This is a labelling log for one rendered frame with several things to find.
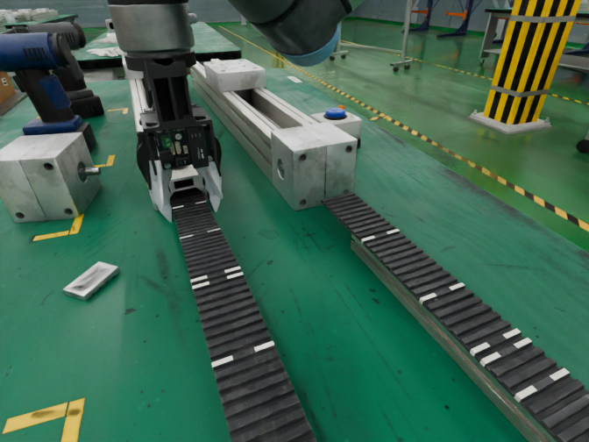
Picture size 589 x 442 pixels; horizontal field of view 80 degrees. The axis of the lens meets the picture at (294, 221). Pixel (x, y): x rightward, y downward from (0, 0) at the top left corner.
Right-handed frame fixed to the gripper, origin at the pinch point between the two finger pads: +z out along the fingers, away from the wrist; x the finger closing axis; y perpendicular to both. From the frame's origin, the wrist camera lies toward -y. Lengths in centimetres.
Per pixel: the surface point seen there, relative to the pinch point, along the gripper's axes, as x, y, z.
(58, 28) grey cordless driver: -17, -63, -19
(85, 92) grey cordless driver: -16, -63, -4
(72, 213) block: -16.0, -7.4, 1.2
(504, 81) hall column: 287, -176, 44
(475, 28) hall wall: 836, -721, 65
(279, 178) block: 14.0, -1.6, -0.6
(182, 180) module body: 0.0, -7.2, -0.8
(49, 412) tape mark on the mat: -15.2, 23.7, 2.1
